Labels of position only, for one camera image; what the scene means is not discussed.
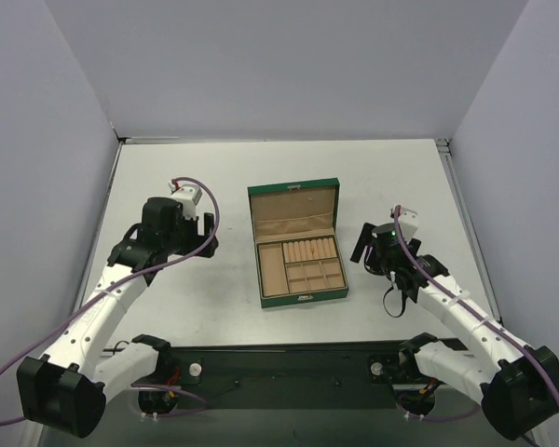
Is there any green jewelry box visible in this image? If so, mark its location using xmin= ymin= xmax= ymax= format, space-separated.
xmin=247 ymin=178 xmax=349 ymax=308

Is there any green tray with compartments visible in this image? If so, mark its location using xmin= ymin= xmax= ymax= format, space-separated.
xmin=257 ymin=236 xmax=348 ymax=299

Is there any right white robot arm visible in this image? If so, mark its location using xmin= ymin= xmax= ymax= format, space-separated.
xmin=350 ymin=223 xmax=559 ymax=440

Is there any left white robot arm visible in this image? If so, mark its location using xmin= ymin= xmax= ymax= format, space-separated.
xmin=16 ymin=197 xmax=219 ymax=438

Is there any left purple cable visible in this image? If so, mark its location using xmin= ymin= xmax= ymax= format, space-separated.
xmin=0 ymin=175 xmax=221 ymax=427

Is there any purple cable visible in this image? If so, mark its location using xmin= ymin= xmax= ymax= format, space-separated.
xmin=0 ymin=175 xmax=221 ymax=427
xmin=390 ymin=204 xmax=559 ymax=447

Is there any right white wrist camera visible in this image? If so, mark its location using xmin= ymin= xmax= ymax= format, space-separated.
xmin=392 ymin=206 xmax=419 ymax=242

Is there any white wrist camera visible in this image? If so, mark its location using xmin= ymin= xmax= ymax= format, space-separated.
xmin=169 ymin=180 xmax=202 ymax=221
xmin=392 ymin=206 xmax=419 ymax=242

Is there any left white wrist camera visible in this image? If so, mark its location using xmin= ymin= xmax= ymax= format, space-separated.
xmin=169 ymin=180 xmax=202 ymax=221

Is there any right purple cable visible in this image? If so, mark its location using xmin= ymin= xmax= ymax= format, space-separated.
xmin=390 ymin=204 xmax=559 ymax=447

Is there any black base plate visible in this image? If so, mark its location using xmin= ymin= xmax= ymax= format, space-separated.
xmin=97 ymin=339 xmax=453 ymax=411

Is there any aluminium frame rail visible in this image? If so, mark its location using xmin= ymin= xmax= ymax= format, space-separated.
xmin=435 ymin=138 xmax=502 ymax=322

